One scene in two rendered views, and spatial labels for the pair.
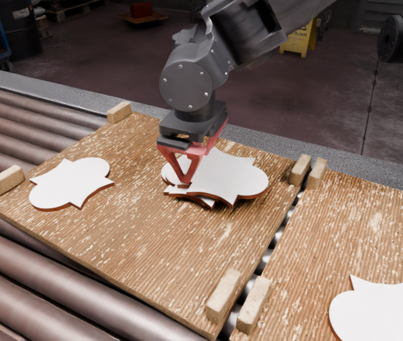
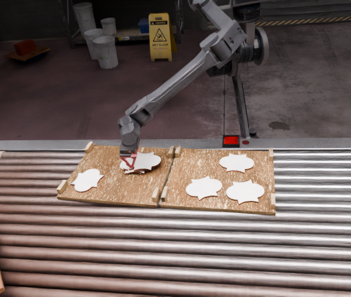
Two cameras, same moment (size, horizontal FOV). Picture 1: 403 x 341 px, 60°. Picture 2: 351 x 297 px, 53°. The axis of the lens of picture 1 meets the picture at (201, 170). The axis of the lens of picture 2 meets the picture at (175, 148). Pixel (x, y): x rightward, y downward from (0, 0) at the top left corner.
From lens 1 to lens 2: 0.93 m
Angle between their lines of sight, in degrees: 12
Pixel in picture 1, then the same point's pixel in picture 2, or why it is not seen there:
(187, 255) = (141, 189)
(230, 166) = (146, 157)
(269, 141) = (158, 142)
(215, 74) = (137, 134)
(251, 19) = (141, 114)
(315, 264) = (181, 180)
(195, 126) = (131, 147)
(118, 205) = (110, 182)
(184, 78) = (128, 137)
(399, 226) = (206, 161)
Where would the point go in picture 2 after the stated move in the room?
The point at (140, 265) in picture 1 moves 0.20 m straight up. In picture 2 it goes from (127, 196) to (117, 155)
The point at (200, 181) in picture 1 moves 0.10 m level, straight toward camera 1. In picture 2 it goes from (137, 165) to (143, 180)
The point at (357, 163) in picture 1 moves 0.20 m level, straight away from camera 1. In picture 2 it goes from (194, 142) to (200, 119)
